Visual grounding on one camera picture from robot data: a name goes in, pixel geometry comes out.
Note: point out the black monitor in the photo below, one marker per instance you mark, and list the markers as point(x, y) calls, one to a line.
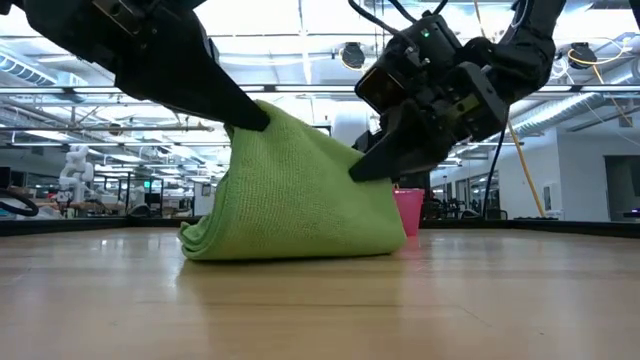
point(415, 181)

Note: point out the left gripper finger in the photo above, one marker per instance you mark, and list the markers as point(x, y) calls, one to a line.
point(200, 85)

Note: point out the black metal table frame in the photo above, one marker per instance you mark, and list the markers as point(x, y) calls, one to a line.
point(75, 226)

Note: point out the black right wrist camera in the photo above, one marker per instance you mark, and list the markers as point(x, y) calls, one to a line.
point(382, 87)

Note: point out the red plastic tray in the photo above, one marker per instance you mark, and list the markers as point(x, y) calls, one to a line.
point(409, 210)

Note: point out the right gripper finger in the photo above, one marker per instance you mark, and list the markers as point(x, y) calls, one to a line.
point(395, 150)
point(364, 142)

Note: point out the white pillar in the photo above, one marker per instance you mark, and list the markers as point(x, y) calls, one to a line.
point(350, 130)

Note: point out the dark grey monitor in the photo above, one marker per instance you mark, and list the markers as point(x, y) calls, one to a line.
point(622, 185)

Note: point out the bright green microfiber towel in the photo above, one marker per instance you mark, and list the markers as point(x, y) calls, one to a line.
point(290, 200)

